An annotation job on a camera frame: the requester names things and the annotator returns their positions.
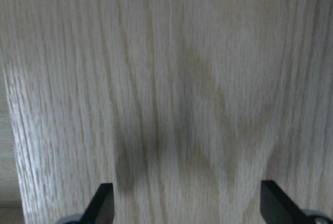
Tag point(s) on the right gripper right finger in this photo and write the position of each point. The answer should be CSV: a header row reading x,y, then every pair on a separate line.
x,y
277,207

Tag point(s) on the wooden drawer cabinet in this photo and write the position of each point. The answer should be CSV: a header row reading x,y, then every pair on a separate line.
x,y
184,105

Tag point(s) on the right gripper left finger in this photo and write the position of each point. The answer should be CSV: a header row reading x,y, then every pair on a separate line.
x,y
101,208

